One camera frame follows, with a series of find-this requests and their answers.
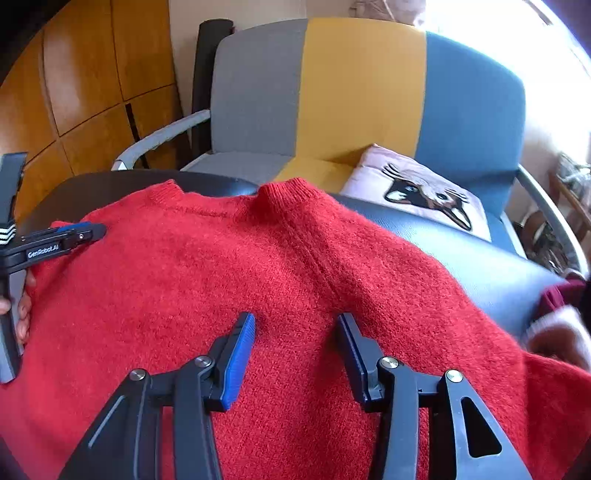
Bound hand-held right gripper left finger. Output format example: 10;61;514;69
58;311;257;480

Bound cluttered wooden desk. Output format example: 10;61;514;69
549;152;591;268

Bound bright window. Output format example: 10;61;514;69
425;0;591;139

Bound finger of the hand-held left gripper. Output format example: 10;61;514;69
52;222;108;250

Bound grey yellow blue armchair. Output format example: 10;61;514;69
112;17;589;278

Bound pink patterned curtain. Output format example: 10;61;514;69
348;0;430;26

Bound pink cat print pillow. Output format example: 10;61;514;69
339;144;492;241

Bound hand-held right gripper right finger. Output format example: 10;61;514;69
335;313;534;480

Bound red knit sweater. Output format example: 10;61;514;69
0;179;591;480

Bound dark red garment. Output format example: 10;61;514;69
538;274;589;319

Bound person's left hand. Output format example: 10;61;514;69
15;271;37;347

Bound wooden wardrobe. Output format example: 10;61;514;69
0;0;185;217

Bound beige knit sweater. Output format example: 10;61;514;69
524;307;591;370

